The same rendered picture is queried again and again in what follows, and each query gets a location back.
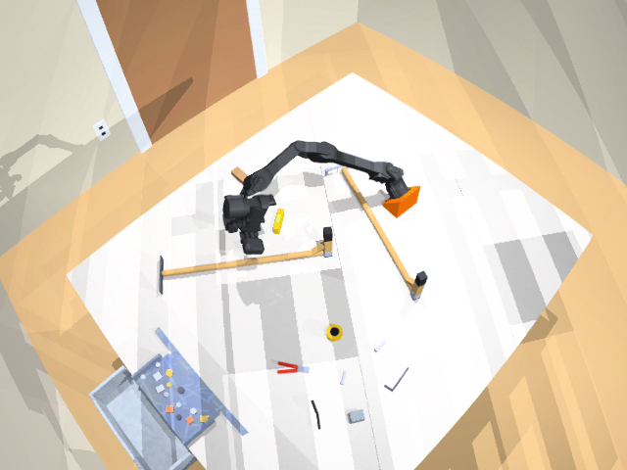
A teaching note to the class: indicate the yellow ring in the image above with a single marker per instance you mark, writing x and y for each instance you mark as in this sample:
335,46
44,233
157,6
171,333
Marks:
334,332

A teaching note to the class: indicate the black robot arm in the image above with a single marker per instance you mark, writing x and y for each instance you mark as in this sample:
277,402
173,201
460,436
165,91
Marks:
235,208

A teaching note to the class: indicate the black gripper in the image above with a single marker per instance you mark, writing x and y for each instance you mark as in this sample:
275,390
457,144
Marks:
250,241

